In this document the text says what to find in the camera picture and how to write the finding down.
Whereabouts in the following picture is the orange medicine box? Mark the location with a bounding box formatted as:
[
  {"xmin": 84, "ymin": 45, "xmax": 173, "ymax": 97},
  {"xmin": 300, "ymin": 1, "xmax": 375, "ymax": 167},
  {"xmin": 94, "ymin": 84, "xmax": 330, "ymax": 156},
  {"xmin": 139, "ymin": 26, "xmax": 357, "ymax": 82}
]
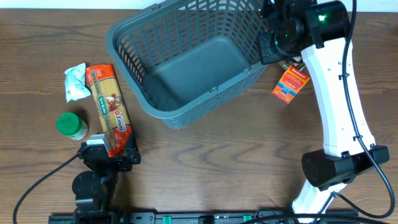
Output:
[{"xmin": 272, "ymin": 65, "xmax": 310, "ymax": 104}]

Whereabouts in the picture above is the orange spaghetti packet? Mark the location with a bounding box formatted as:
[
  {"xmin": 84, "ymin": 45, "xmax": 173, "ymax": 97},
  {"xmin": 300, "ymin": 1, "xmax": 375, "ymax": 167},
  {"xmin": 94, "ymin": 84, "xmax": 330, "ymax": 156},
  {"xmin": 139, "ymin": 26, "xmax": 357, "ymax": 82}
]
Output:
[{"xmin": 86, "ymin": 64, "xmax": 132, "ymax": 157}]

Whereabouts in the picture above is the grey plastic basket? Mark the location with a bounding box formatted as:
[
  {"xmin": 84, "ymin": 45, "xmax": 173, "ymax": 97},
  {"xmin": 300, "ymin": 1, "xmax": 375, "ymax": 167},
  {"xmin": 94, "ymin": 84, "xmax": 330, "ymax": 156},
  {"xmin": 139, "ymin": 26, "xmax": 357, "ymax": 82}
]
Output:
[{"xmin": 105, "ymin": 0, "xmax": 267, "ymax": 128}]

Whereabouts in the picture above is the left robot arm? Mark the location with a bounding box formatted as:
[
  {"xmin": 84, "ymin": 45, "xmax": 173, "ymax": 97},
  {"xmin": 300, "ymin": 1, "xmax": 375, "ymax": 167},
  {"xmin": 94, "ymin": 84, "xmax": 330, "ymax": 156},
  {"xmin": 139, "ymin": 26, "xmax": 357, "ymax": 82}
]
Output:
[{"xmin": 72, "ymin": 133, "xmax": 141, "ymax": 223}]

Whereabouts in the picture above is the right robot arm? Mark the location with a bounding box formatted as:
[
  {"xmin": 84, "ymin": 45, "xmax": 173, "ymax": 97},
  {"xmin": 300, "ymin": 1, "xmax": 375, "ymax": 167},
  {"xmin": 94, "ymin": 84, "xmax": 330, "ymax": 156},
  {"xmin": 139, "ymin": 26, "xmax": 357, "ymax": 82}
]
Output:
[{"xmin": 257, "ymin": 1, "xmax": 389, "ymax": 223}]

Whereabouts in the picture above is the green lid spice jar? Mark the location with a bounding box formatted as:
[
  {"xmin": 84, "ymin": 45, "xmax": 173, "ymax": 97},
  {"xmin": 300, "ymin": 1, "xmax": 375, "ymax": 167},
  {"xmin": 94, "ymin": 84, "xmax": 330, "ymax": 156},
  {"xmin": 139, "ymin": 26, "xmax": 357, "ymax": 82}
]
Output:
[{"xmin": 56, "ymin": 113, "xmax": 88, "ymax": 141}]

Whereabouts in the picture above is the white green sachet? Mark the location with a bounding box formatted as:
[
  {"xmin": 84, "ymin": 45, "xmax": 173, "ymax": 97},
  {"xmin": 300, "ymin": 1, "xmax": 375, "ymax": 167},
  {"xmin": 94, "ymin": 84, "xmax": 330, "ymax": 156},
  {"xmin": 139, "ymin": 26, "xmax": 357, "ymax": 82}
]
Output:
[{"xmin": 65, "ymin": 63, "xmax": 91, "ymax": 103}]

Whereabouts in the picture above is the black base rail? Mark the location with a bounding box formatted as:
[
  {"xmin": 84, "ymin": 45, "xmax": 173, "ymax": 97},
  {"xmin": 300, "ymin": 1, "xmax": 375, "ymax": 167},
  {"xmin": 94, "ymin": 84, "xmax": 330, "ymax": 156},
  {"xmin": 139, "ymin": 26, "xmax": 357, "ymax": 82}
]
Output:
[{"xmin": 48, "ymin": 210, "xmax": 360, "ymax": 224}]

